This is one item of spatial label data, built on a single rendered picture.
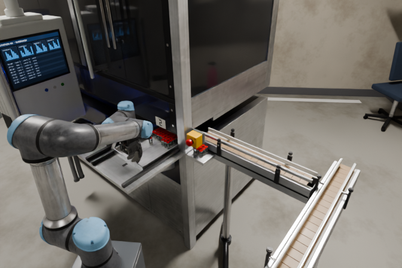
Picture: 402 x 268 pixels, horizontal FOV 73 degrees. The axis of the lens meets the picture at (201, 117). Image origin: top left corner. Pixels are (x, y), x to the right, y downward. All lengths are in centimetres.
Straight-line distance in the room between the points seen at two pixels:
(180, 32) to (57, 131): 71
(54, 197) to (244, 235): 159
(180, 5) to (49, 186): 89
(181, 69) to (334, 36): 340
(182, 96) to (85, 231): 75
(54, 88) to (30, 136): 124
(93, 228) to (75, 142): 37
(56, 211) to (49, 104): 117
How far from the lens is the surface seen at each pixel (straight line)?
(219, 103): 171
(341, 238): 251
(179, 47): 133
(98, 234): 111
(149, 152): 164
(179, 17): 130
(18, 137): 98
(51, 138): 90
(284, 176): 142
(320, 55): 453
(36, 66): 208
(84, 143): 91
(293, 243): 117
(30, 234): 270
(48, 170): 103
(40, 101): 214
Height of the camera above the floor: 184
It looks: 29 degrees down
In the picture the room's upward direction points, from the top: 1 degrees counter-clockwise
